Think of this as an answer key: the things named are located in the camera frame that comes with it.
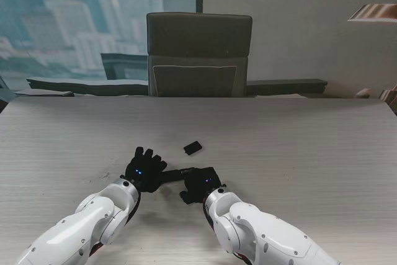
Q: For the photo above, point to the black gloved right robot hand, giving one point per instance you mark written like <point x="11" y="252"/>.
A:
<point x="200" y="184"/>

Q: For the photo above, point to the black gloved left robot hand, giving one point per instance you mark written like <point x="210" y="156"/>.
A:
<point x="145" y="170"/>

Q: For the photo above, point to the black remote control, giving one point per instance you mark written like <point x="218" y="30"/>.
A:
<point x="172" y="175"/>

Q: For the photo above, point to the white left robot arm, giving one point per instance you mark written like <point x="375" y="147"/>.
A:
<point x="87" y="224"/>

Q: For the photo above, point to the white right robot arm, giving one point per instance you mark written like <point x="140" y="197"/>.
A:
<point x="263" y="234"/>

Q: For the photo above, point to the black battery cover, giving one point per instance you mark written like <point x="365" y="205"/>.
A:
<point x="192" y="148"/>

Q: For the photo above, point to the long dark low ledge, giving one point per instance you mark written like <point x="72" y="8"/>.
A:
<point x="87" y="85"/>

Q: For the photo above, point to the dark grey paper stack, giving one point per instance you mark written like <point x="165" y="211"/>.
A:
<point x="43" y="93"/>

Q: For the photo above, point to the short dark low ledge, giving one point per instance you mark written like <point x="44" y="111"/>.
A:
<point x="285" y="85"/>

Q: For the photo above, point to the dark grey office chair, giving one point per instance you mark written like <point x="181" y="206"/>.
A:
<point x="198" y="38"/>

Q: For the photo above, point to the round beige object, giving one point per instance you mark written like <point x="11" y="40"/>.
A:
<point x="363" y="93"/>

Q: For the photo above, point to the brown wooden wall shelf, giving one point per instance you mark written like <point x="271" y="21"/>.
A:
<point x="376" y="12"/>

